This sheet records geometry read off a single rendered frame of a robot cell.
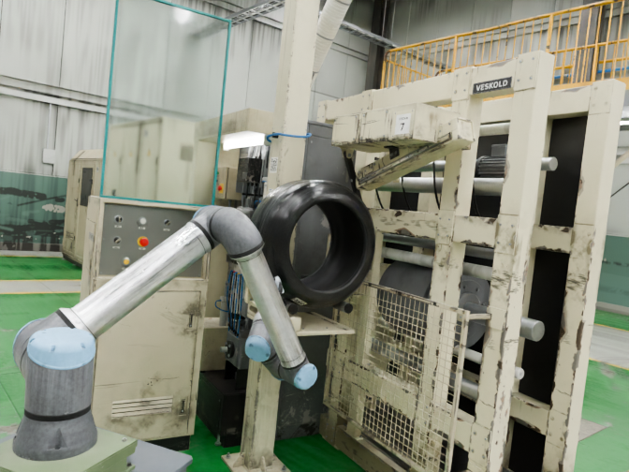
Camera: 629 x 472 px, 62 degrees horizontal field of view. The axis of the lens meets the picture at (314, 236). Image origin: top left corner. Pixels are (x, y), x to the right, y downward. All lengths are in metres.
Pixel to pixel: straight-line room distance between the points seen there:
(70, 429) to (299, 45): 1.89
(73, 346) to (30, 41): 9.96
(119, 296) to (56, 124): 9.57
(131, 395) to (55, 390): 1.40
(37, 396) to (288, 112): 1.65
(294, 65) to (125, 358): 1.61
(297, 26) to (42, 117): 8.73
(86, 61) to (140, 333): 9.04
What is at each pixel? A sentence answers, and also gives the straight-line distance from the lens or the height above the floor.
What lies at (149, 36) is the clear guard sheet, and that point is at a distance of 2.72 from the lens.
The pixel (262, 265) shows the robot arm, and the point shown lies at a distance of 1.63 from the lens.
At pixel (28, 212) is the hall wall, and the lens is 10.86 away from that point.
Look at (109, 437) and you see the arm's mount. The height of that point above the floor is 0.68.
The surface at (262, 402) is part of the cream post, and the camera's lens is 2.68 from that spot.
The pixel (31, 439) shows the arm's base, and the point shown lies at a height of 0.72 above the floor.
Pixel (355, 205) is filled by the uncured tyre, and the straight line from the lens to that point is 2.26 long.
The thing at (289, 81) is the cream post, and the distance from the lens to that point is 2.56.
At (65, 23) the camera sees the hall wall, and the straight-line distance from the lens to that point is 11.38.
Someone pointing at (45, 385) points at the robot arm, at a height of 0.85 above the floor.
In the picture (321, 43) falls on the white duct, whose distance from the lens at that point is 3.01.
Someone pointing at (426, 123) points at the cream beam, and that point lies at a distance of 2.19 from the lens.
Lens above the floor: 1.32
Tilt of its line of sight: 3 degrees down
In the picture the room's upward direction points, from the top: 6 degrees clockwise
